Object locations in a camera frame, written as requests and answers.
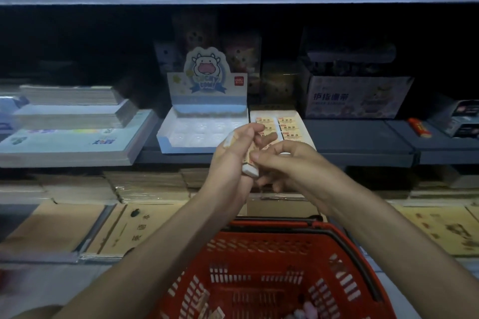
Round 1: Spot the person's left hand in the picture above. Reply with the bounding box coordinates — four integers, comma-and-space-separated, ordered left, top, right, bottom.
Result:
204, 122, 278, 215

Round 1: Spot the person's right hand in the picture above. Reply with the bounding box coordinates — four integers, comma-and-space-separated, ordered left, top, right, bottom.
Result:
249, 140, 340, 212

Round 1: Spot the white eraser with tan sleeve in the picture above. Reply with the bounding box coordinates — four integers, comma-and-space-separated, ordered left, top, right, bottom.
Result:
241, 143, 263, 179

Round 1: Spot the person's left forearm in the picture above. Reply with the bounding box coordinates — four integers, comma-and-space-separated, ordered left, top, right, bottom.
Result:
52, 192, 248, 319

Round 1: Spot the person's right forearm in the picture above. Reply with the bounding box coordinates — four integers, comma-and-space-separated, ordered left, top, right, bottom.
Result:
312, 175, 479, 319

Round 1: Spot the white box of tan erasers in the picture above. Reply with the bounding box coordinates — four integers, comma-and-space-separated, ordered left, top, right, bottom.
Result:
249, 109, 317, 152

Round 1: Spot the cow print display box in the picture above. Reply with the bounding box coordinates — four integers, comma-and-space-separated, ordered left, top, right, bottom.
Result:
156, 47, 250, 154

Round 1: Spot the yellow cartoon print box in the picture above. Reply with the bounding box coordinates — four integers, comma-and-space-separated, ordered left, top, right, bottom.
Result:
261, 62, 300, 107

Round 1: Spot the pink cartoon print box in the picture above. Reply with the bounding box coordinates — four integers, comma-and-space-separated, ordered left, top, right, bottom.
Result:
224, 32, 262, 73

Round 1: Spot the grey shelf riser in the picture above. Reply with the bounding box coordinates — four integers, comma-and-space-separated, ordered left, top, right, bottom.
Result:
386, 119, 479, 165
135, 118, 417, 168

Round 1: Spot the white cardboard box blue print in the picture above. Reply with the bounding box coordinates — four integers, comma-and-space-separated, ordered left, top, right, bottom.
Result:
299, 57, 415, 120

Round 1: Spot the dark cartoon print box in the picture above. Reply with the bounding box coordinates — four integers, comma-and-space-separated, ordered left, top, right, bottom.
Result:
173, 11, 220, 62

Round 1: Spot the red plastic shopping basket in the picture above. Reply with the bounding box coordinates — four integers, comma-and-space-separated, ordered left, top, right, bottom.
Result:
149, 217, 397, 319

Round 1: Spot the stack of kraft paper books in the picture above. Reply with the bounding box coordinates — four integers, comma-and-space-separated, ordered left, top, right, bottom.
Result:
104, 168, 192, 203

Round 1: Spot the small orange packet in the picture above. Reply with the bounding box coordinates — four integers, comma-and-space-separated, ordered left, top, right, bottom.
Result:
407, 117, 433, 139

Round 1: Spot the small pink item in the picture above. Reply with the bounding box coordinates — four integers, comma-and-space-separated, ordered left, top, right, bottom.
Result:
293, 301, 319, 319

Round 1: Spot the brown kraft sketchbook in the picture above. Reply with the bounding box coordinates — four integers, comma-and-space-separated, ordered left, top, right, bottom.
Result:
80, 201, 188, 260

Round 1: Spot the wide stack of blue notebooks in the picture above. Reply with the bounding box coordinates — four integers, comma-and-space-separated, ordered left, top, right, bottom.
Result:
0, 109, 160, 168

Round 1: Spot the medium stack of white notebooks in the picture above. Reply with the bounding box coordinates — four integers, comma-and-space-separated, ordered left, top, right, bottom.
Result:
12, 99, 138, 131

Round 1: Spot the yellow printed kraft book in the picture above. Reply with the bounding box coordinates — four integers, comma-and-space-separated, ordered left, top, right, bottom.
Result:
392, 204, 479, 257

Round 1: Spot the small stack of notebooks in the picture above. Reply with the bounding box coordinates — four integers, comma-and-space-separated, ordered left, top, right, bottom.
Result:
19, 84, 125, 106

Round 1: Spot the dark display box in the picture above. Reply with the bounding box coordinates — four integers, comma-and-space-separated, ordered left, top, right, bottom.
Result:
427, 96, 479, 140

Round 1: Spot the plain tan kraft notebook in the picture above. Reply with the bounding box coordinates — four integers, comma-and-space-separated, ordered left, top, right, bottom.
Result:
0, 202, 107, 256

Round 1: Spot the black basket handle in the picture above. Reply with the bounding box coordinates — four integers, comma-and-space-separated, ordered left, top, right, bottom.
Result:
228, 217, 384, 302

